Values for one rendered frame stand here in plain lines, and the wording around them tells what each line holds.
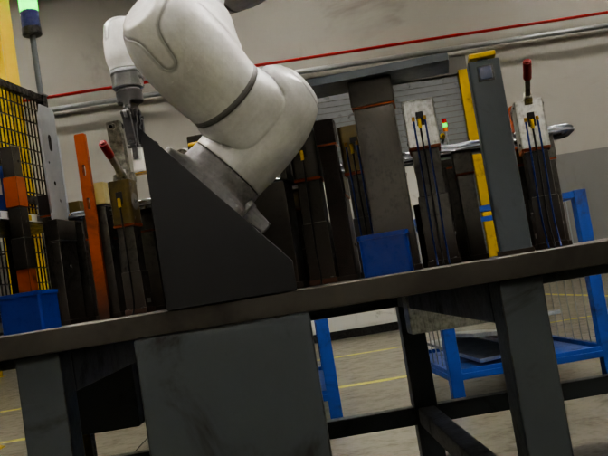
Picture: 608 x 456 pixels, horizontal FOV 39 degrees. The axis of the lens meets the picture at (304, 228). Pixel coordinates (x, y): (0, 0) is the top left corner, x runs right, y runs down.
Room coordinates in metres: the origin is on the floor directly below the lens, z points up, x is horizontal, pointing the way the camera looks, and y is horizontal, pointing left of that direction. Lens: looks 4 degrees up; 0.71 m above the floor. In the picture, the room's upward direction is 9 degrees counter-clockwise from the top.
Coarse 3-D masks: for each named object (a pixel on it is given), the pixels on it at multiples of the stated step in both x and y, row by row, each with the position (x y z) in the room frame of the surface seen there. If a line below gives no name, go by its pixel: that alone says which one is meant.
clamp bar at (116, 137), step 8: (120, 120) 2.25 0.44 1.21; (112, 128) 2.23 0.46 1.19; (120, 128) 2.24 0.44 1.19; (112, 136) 2.24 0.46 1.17; (120, 136) 2.23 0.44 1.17; (112, 144) 2.24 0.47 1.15; (120, 144) 2.24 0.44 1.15; (120, 152) 2.24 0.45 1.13; (120, 160) 2.24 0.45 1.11; (128, 168) 2.25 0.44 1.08; (128, 176) 2.25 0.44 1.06
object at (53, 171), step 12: (48, 108) 2.48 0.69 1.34; (48, 120) 2.47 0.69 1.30; (48, 132) 2.46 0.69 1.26; (48, 144) 2.44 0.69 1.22; (48, 156) 2.43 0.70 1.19; (60, 156) 2.51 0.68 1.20; (48, 168) 2.42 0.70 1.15; (60, 168) 2.50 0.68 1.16; (48, 180) 2.41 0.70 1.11; (60, 180) 2.49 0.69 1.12; (48, 192) 2.40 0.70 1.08; (60, 192) 2.48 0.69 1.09; (60, 204) 2.47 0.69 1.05; (60, 216) 2.45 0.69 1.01
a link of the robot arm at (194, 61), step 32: (160, 0) 1.39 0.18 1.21; (192, 0) 1.42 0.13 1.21; (128, 32) 1.41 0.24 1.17; (160, 32) 1.39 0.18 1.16; (192, 32) 1.40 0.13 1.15; (224, 32) 1.46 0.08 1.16; (160, 64) 1.41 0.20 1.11; (192, 64) 1.41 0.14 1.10; (224, 64) 1.44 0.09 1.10; (192, 96) 1.45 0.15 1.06; (224, 96) 1.46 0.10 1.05
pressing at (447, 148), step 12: (552, 132) 2.23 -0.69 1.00; (564, 132) 2.25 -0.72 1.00; (456, 144) 2.17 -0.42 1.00; (468, 144) 2.17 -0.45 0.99; (516, 144) 2.33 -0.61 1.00; (408, 156) 2.19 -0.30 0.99; (444, 156) 2.35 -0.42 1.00; (276, 180) 2.30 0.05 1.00; (144, 204) 2.39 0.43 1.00; (72, 216) 2.33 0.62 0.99; (84, 216) 2.43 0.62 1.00
